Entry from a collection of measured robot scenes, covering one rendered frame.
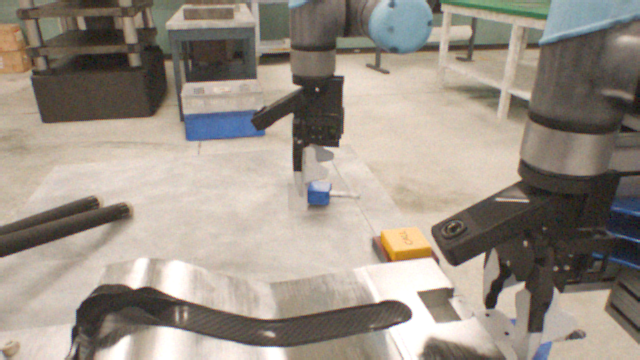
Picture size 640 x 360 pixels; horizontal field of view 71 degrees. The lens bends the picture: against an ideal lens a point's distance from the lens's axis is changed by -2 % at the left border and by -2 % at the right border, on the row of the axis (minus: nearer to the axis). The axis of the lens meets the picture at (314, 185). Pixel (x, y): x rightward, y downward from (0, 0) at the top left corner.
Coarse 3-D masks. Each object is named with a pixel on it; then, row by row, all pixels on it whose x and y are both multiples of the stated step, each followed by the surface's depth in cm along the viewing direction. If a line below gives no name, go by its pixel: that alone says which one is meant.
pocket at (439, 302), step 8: (440, 288) 51; (448, 288) 51; (424, 296) 51; (432, 296) 51; (440, 296) 51; (448, 296) 51; (424, 304) 51; (432, 304) 51; (440, 304) 52; (448, 304) 51; (456, 304) 50; (432, 312) 51; (440, 312) 51; (448, 312) 51; (456, 312) 49; (440, 320) 50; (448, 320) 50; (456, 320) 49
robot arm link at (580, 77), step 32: (576, 0) 34; (608, 0) 33; (544, 32) 38; (576, 32) 34; (608, 32) 33; (544, 64) 38; (576, 64) 35; (608, 64) 34; (544, 96) 38; (576, 96) 36; (608, 96) 35; (576, 128) 37; (608, 128) 37
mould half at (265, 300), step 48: (192, 288) 46; (240, 288) 50; (288, 288) 51; (336, 288) 51; (384, 288) 50; (432, 288) 50; (0, 336) 48; (48, 336) 48; (144, 336) 38; (192, 336) 40; (384, 336) 44; (432, 336) 44; (480, 336) 44
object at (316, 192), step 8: (288, 184) 83; (304, 184) 82; (312, 184) 85; (320, 184) 85; (328, 184) 85; (288, 192) 84; (296, 192) 83; (304, 192) 83; (312, 192) 83; (320, 192) 83; (328, 192) 83; (336, 192) 84; (344, 192) 84; (288, 200) 84; (296, 200) 84; (304, 200) 84; (312, 200) 84; (320, 200) 84; (328, 200) 84; (288, 208) 85; (296, 208) 85; (304, 208) 84
